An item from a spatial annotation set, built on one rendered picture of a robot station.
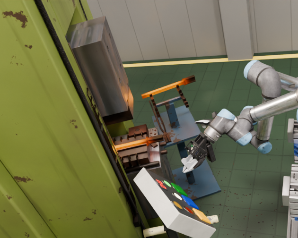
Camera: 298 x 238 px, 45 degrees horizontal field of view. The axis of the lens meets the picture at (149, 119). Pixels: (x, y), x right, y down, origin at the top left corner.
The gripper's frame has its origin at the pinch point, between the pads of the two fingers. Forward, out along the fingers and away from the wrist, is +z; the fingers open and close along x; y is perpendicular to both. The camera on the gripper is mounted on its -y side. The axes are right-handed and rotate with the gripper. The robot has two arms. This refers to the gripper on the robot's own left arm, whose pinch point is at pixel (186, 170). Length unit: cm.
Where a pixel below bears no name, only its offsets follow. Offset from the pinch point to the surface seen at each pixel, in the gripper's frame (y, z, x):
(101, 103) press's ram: 40, 0, -36
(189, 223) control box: 7.9, 12.6, 27.0
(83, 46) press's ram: 65, -18, -34
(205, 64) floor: -173, -79, -242
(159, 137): -10.4, -0.1, -41.8
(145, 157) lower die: -6.4, 13.2, -36.6
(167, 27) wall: -124, -89, -291
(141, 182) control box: 17.5, 15.7, -0.9
